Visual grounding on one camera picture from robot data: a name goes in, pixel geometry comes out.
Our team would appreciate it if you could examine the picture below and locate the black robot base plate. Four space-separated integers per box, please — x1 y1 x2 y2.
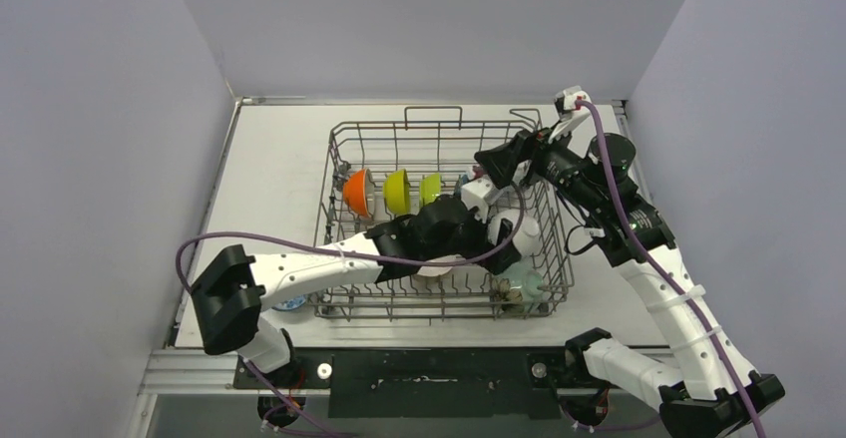
266 346 609 419

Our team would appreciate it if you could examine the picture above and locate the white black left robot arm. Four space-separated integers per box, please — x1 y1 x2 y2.
190 196 539 389

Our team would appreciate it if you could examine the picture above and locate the lime green bowl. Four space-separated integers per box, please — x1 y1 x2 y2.
419 173 442 207

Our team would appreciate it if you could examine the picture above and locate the pale celadon bowl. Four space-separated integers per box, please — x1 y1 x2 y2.
491 259 544 314

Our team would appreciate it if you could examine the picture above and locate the yellow green bowl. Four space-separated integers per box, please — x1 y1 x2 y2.
383 169 411 216

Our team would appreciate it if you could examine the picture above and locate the white bowl orange outside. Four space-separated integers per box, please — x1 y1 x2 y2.
342 169 375 219

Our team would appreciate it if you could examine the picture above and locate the grey wire dish rack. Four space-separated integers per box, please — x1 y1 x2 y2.
307 108 574 321

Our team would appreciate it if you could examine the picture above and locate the blue white patterned bowl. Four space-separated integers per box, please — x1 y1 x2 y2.
272 295 308 312

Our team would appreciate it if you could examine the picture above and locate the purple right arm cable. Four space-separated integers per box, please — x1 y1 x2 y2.
573 94 768 438

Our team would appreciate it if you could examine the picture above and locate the beige bowl with black outside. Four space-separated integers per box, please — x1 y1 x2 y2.
413 254 461 279

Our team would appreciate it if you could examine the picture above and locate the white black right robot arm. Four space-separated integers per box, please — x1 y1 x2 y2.
475 129 785 437

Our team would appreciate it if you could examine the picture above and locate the white bowl with blue outside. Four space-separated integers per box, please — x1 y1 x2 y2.
499 209 542 257

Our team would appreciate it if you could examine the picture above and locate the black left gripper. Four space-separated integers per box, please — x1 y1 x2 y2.
423 200 520 273

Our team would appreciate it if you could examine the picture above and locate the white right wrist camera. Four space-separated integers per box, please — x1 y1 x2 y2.
547 86 592 144

